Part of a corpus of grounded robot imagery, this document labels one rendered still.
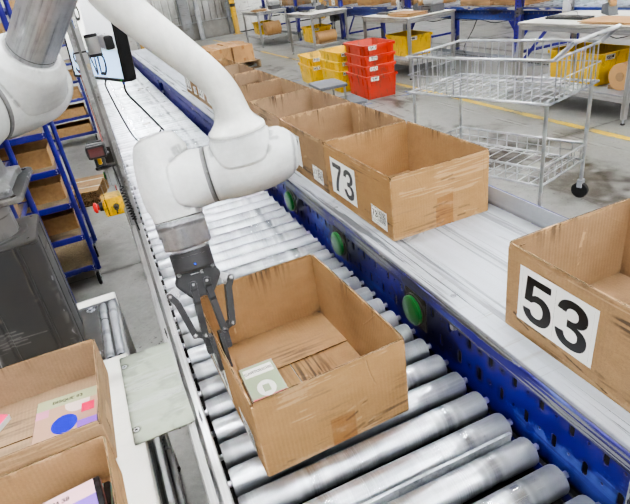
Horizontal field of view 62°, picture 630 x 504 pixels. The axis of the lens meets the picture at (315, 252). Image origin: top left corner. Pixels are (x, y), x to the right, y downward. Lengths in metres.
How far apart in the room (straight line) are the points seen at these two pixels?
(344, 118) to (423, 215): 0.80
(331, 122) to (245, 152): 1.14
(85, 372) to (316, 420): 0.60
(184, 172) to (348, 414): 0.51
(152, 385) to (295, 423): 0.42
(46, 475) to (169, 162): 0.57
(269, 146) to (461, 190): 0.62
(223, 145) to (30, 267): 0.58
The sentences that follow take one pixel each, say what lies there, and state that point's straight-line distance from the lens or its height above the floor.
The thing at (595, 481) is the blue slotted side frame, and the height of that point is 0.74.
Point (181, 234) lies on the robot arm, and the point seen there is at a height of 1.13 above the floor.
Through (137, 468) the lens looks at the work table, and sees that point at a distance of 1.09.
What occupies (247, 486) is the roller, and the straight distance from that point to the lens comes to 1.01.
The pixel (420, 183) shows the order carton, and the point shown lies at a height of 1.01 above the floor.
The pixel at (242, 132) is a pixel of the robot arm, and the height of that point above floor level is 1.28.
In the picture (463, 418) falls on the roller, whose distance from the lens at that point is 1.06.
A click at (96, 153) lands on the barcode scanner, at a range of 1.92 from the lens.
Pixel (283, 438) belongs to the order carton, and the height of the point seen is 0.82.
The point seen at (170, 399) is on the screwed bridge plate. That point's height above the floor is 0.75.
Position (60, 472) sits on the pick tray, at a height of 0.81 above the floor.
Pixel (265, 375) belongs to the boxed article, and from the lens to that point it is 1.14.
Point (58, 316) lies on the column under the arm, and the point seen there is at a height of 0.88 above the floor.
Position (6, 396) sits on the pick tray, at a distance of 1.36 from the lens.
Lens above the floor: 1.50
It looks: 28 degrees down
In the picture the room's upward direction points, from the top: 9 degrees counter-clockwise
